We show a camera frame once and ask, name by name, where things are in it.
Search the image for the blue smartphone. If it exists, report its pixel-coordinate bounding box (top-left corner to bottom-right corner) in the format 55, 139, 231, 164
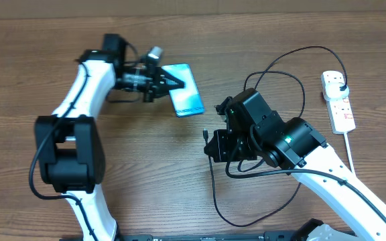
162, 63, 205, 118

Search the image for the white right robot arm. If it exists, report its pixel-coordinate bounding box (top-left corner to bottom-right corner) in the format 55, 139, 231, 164
204, 88, 386, 240

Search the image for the white power strip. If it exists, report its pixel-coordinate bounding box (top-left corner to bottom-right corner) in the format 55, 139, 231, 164
320, 70, 356, 134

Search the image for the black charger cable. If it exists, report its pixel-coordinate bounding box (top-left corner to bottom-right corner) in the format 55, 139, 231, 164
202, 46, 348, 228

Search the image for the white charger plug adapter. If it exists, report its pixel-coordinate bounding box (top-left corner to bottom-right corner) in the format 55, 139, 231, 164
323, 83, 350, 102

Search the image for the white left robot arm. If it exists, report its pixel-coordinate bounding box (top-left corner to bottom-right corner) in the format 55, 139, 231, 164
28, 33, 185, 240

